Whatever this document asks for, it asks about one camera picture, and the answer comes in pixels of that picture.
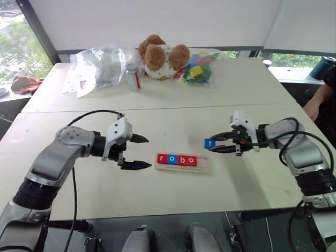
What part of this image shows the clear plastic zip bag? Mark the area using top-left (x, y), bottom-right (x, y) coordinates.
top-left (62, 44), bottom-right (144, 99)

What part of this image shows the black window frame post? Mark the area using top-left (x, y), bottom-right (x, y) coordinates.
top-left (15, 0), bottom-right (60, 64)

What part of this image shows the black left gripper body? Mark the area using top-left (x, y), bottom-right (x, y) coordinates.
top-left (108, 139), bottom-right (132, 168)

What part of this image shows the dark green tumbler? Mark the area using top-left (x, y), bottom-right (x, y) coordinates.
top-left (309, 55), bottom-right (336, 80)

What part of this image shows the clear jar with red label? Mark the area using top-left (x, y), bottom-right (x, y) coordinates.
top-left (125, 66), bottom-right (142, 93)

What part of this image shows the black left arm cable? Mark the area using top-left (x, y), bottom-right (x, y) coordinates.
top-left (62, 110), bottom-right (125, 252)

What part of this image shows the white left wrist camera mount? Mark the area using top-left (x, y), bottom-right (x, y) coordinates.
top-left (101, 117), bottom-right (133, 162)

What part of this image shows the black table frame bar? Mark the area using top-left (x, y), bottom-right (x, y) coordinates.
top-left (239, 209), bottom-right (290, 222)
top-left (48, 219), bottom-right (89, 233)

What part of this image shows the dark rounded grey shape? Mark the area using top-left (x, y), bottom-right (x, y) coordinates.
top-left (121, 224), bottom-right (159, 252)
top-left (184, 222), bottom-right (224, 252)

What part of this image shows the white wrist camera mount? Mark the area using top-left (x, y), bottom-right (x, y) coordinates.
top-left (101, 117), bottom-right (133, 162)
top-left (229, 110), bottom-right (261, 153)

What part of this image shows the black table leg bracket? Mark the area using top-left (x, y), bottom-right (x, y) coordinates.
top-left (229, 224), bottom-right (253, 252)
top-left (82, 235), bottom-right (103, 252)

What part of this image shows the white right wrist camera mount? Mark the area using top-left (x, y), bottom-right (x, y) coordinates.
top-left (229, 110), bottom-right (261, 153)

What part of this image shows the red-brown crumpled cloth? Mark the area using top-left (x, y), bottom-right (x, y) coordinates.
top-left (10, 74), bottom-right (45, 96)

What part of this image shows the brown white teddy bear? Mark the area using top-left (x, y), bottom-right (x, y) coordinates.
top-left (138, 34), bottom-right (191, 81)

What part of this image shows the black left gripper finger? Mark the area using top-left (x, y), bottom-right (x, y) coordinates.
top-left (131, 133), bottom-right (150, 144)
top-left (120, 160), bottom-right (153, 172)

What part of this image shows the wooden tile rack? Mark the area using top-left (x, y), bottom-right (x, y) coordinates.
top-left (154, 152), bottom-right (212, 176)

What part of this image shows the person's bare hand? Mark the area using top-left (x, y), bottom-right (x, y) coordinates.
top-left (302, 100), bottom-right (321, 121)

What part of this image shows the thin white cable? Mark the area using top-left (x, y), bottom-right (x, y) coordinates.
top-left (264, 216), bottom-right (273, 252)

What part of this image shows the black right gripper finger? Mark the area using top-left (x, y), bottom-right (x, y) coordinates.
top-left (209, 145), bottom-right (237, 154)
top-left (209, 131), bottom-right (237, 141)

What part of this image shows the bag of colourful blocks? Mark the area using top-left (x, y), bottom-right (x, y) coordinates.
top-left (173, 48), bottom-right (224, 89)

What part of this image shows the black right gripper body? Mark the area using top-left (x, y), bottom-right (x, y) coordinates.
top-left (232, 125), bottom-right (254, 158)

